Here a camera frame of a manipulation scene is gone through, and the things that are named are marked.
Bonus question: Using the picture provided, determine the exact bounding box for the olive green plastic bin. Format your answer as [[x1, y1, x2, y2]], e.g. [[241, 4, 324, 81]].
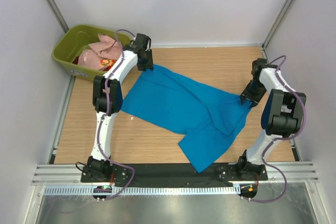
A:
[[52, 25, 131, 81]]

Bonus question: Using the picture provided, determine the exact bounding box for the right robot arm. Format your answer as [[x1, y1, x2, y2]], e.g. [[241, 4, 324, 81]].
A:
[[236, 58, 307, 180]]

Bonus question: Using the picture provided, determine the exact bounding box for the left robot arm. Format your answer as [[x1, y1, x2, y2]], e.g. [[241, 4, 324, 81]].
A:
[[81, 33, 154, 183]]

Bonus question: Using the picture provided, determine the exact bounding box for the red orange patterned garment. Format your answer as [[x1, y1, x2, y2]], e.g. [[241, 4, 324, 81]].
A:
[[100, 59, 116, 71]]

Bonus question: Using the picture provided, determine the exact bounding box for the white slotted cable duct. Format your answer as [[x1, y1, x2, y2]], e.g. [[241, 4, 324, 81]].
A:
[[44, 185, 240, 196]]

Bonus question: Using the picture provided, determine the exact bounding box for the purple cable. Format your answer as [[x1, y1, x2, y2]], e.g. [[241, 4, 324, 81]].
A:
[[241, 55, 307, 204], [49, 28, 136, 214]]

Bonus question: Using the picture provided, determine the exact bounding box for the pink folded shirt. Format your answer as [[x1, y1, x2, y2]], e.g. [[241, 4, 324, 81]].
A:
[[78, 34, 122, 71]]

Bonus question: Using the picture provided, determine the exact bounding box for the blue t shirt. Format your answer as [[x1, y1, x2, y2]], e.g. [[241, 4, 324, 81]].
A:
[[122, 65, 251, 173]]

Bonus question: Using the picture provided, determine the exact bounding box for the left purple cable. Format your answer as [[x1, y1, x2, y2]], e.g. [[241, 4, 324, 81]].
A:
[[49, 28, 136, 214]]

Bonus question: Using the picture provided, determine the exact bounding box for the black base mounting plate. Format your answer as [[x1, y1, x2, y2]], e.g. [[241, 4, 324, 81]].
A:
[[80, 163, 268, 188]]

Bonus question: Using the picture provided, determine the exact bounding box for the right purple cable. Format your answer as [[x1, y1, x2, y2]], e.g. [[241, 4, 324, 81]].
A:
[[241, 55, 307, 204]]

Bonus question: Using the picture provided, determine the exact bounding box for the right aluminium corner post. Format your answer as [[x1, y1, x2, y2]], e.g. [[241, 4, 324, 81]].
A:
[[262, 0, 295, 50]]

